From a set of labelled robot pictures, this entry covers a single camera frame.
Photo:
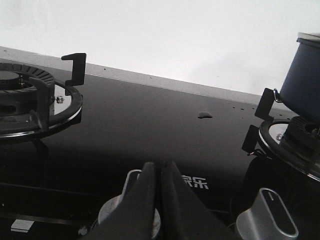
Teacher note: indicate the right silver stove knob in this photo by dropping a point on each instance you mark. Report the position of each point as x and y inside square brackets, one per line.
[267, 219]

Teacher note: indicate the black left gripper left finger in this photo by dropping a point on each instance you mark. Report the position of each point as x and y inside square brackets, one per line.
[111, 204]

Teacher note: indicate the left gas burner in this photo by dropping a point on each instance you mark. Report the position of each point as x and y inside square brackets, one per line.
[34, 104]

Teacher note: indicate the gas burner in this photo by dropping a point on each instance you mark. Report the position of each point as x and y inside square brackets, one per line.
[34, 104]
[295, 141]

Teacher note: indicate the silver stove knob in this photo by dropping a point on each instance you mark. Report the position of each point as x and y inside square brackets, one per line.
[267, 219]
[133, 219]

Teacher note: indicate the right gas burner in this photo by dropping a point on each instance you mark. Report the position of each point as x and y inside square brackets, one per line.
[295, 141]

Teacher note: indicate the left silver stove knob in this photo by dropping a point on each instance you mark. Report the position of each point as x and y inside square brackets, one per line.
[133, 219]

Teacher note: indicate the black glass gas stove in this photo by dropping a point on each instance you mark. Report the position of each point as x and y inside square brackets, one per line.
[53, 188]

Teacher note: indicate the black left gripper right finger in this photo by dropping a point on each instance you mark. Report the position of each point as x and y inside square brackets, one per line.
[184, 216]

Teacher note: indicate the dark blue pot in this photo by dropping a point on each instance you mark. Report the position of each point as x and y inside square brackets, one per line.
[300, 91]

